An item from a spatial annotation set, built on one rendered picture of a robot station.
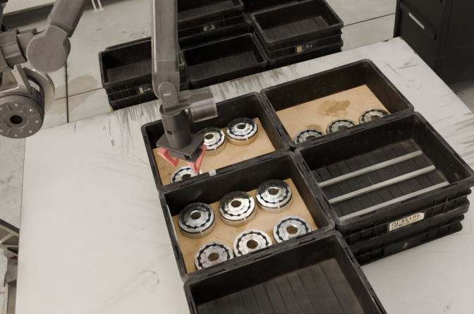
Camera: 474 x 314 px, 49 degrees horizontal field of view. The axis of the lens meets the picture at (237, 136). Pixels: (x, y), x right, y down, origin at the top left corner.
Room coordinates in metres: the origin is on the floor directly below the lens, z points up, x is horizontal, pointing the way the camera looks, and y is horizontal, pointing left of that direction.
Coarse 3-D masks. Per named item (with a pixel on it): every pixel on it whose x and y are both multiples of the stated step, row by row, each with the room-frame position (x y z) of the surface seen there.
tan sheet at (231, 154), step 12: (264, 132) 1.26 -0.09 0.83; (228, 144) 1.23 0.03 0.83; (252, 144) 1.21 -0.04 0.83; (264, 144) 1.20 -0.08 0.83; (156, 156) 1.23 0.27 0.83; (204, 156) 1.19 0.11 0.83; (216, 156) 1.18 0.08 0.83; (228, 156) 1.18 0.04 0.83; (240, 156) 1.17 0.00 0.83; (252, 156) 1.16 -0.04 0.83; (168, 168) 1.17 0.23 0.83; (204, 168) 1.14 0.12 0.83; (216, 168) 1.13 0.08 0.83; (168, 180) 1.12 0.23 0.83
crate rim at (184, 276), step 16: (256, 160) 1.04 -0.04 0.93; (272, 160) 1.03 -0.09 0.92; (208, 176) 1.01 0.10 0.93; (304, 176) 0.95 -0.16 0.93; (160, 192) 0.98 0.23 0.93; (320, 208) 0.83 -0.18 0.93; (288, 240) 0.75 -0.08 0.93; (176, 256) 0.76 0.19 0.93; (240, 256) 0.73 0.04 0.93; (192, 272) 0.71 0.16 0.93
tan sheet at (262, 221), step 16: (256, 208) 0.95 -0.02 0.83; (288, 208) 0.93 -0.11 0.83; (304, 208) 0.92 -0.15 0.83; (176, 224) 0.94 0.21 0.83; (224, 224) 0.91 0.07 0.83; (256, 224) 0.89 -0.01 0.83; (272, 224) 0.88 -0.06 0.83; (192, 240) 0.88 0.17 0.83; (208, 240) 0.87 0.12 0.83; (224, 240) 0.86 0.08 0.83; (272, 240) 0.83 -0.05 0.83; (192, 256) 0.82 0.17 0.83
